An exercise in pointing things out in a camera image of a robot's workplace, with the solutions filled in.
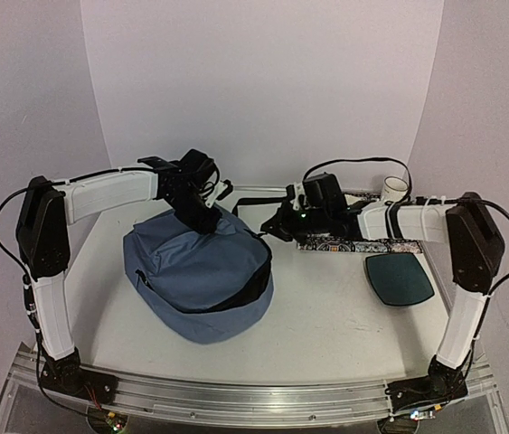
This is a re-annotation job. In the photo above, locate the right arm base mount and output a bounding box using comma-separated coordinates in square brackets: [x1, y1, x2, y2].
[385, 375, 467, 415]

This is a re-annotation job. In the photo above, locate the white enamel mug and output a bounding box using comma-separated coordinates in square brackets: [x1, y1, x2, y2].
[381, 176, 410, 203]

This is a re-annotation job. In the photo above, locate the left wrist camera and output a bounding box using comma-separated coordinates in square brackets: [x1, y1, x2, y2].
[204, 180, 233, 208]

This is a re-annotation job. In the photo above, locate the patterned black placemat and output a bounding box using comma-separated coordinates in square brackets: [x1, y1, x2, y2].
[296, 198, 422, 254]

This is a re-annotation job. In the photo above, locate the dark teal square plate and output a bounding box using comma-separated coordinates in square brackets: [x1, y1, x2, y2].
[364, 252, 435, 307]

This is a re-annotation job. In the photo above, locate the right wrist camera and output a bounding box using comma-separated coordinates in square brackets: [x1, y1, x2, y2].
[286, 183, 306, 211]

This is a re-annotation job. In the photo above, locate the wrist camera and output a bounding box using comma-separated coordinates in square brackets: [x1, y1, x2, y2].
[204, 180, 233, 208]
[286, 183, 306, 211]

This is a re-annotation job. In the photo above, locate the blue student backpack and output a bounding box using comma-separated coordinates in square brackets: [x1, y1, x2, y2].
[123, 210, 274, 344]

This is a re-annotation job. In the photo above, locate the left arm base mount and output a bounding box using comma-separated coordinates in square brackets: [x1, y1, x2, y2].
[39, 349, 118, 404]

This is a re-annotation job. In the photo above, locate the aluminium table front rail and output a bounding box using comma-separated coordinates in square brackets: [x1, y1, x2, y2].
[9, 349, 509, 433]

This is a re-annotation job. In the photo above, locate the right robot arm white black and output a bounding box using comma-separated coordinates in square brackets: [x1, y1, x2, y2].
[260, 174, 504, 369]

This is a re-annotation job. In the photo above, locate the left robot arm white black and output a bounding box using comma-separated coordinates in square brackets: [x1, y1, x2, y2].
[6, 149, 233, 395]

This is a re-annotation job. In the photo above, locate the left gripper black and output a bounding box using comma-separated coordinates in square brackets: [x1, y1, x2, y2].
[168, 189, 225, 236]

